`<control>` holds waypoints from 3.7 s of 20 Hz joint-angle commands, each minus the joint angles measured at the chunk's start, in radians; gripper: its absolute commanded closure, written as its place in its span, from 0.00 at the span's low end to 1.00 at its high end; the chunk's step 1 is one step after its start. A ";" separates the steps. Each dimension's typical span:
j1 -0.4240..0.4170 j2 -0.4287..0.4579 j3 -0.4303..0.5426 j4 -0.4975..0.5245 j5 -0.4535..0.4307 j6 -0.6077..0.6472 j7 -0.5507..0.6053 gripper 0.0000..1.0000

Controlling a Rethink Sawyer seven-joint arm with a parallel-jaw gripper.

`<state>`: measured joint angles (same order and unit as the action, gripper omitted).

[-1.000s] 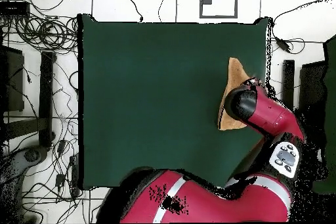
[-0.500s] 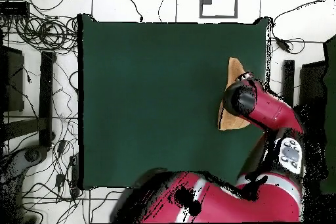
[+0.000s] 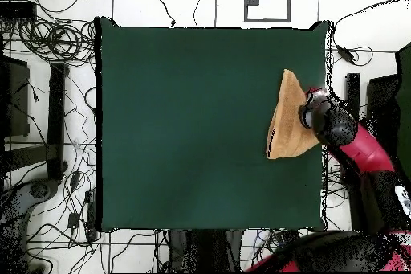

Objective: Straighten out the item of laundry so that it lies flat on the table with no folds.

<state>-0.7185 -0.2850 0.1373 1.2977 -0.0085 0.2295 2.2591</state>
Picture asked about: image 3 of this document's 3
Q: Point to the orange terry towel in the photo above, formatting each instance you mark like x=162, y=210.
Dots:
x=285, y=126

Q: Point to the large black box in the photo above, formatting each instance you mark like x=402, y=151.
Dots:
x=383, y=100
x=16, y=100

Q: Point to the grey floor frame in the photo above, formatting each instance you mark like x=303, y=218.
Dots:
x=266, y=20

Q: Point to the small black power adapter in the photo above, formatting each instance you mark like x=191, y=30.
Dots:
x=75, y=179
x=73, y=219

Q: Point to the flat black device box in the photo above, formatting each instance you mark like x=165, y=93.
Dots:
x=17, y=10

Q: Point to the black stand bar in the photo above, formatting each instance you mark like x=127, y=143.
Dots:
x=353, y=87
x=57, y=119

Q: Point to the pedestal leg with round foot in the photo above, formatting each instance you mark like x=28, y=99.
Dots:
x=38, y=190

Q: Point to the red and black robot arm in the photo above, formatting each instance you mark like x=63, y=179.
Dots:
x=337, y=123

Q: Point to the dark green table cloth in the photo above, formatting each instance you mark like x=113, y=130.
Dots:
x=160, y=126

